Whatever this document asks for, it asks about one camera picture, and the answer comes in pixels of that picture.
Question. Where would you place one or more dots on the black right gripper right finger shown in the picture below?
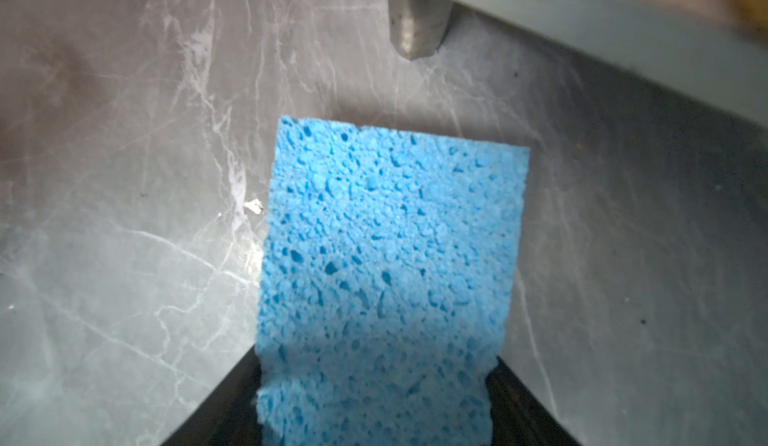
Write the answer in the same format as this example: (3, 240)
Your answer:
(519, 418)

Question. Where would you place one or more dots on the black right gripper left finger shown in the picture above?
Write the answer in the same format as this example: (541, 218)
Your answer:
(228, 416)

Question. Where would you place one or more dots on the blue sponge bottom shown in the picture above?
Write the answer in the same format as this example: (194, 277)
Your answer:
(386, 283)

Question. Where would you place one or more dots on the white two-tier metal shelf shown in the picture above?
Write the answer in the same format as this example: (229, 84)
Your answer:
(703, 49)

